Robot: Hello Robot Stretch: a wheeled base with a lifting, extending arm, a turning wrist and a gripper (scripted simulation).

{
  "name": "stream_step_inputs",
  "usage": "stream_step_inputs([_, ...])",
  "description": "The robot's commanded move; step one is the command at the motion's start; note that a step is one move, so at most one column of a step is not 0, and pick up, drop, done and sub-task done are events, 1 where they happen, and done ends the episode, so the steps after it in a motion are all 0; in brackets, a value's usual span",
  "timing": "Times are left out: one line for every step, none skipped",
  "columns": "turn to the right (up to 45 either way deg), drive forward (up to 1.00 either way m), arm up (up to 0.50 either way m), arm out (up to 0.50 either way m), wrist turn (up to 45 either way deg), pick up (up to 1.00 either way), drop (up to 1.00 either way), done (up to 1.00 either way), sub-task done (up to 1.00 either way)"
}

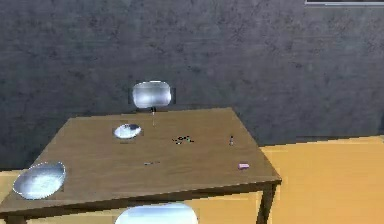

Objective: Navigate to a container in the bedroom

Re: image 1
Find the black bead cluster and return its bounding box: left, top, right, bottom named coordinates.
left=171, top=134, right=195, bottom=146

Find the silver chair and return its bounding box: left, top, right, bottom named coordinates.
left=114, top=202, right=200, bottom=224
left=128, top=80, right=176, bottom=114

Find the large silver bowl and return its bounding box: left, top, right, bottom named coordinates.
left=12, top=161, right=67, bottom=201

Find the brown wooden table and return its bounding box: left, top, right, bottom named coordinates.
left=0, top=107, right=283, bottom=224

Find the small silver bowl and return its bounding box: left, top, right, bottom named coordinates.
left=113, top=123, right=143, bottom=140

